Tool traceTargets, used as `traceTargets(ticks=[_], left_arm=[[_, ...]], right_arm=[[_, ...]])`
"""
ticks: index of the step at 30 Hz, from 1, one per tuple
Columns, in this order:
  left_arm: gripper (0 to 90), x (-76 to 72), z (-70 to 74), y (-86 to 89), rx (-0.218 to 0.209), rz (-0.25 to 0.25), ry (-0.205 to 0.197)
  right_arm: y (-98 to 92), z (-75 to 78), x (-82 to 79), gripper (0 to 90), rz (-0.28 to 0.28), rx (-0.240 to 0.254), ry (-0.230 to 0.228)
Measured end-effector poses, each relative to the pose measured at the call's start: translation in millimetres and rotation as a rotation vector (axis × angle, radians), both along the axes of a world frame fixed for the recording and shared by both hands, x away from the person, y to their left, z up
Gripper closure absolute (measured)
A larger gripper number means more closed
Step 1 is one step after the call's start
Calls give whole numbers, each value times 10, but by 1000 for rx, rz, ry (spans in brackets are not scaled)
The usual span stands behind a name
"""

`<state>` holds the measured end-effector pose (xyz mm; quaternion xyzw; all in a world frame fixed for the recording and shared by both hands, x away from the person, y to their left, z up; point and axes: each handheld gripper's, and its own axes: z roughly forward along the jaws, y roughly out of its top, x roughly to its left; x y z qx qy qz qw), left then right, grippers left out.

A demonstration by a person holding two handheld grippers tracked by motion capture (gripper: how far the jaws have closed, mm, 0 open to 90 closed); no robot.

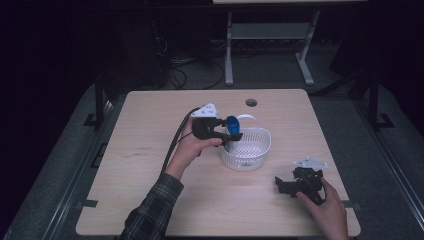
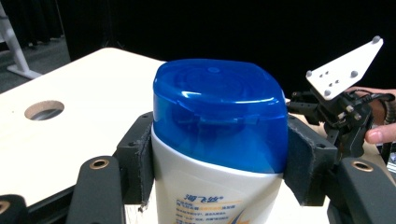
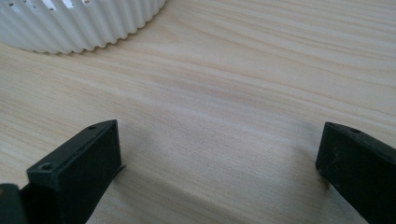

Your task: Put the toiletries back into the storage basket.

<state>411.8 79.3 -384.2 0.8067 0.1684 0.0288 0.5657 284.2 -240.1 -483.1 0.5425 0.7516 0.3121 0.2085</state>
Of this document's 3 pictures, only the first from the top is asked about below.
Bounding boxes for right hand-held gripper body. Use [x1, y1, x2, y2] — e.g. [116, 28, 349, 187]
[290, 156, 329, 205]

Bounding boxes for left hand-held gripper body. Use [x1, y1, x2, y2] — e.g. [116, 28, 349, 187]
[190, 102, 225, 141]

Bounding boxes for blue plastic cup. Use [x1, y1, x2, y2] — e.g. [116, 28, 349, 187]
[225, 115, 241, 136]

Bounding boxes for white plastic basket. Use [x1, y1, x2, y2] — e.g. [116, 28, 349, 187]
[220, 113, 272, 173]

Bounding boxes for person's left hand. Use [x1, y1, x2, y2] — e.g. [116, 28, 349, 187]
[164, 117, 224, 181]

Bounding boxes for person's right hand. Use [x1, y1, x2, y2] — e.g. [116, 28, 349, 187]
[295, 177, 350, 240]

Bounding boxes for black metal stand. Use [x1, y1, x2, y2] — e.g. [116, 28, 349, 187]
[365, 64, 396, 132]
[94, 71, 112, 129]

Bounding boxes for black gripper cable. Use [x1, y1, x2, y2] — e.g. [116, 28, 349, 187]
[161, 106, 202, 173]

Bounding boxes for black floor cables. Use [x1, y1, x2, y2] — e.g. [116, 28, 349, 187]
[167, 57, 226, 91]

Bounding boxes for metal floor rail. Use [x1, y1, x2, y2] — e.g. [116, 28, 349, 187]
[42, 99, 116, 240]
[353, 99, 424, 223]

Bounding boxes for grey metal frame table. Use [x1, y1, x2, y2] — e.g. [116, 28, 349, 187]
[212, 0, 368, 87]

